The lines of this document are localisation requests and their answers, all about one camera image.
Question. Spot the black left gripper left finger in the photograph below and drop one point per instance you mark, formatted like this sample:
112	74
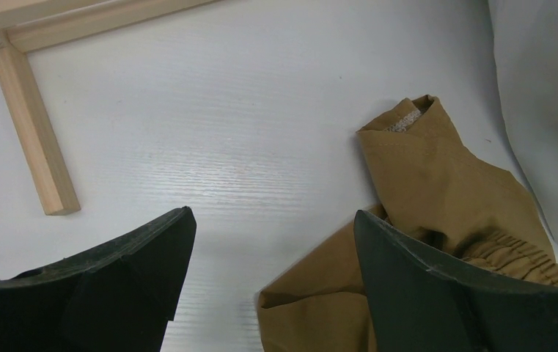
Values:
117	296

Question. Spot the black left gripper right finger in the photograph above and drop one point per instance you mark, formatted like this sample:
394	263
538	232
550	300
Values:
422	299

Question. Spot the khaki brown shorts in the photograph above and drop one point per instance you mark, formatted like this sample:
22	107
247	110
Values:
431	188

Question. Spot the white shorts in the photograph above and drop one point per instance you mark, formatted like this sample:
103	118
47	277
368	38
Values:
525	46

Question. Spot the wooden clothes rack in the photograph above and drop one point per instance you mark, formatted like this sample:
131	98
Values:
27	26

